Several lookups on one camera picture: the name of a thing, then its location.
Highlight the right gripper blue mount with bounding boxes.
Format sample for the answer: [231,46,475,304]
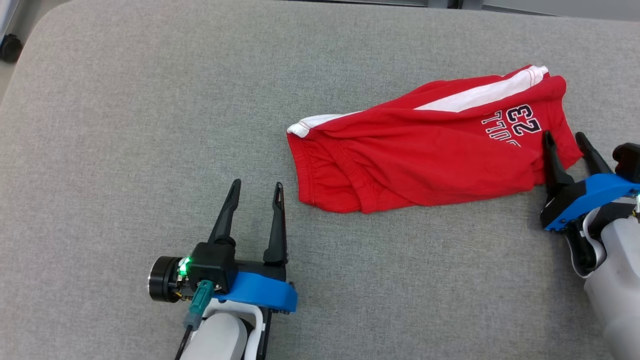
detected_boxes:
[540,131,640,232]

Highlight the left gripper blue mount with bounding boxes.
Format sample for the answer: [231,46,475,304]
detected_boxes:
[148,179,299,316]

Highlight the black caster wheel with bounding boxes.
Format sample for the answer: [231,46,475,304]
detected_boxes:
[0,34,24,63]

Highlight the black cable with teal connector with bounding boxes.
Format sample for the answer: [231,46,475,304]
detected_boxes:
[174,280,215,360]

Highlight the red shorts with white stripe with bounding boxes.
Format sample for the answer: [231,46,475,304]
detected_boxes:
[286,64,584,215]

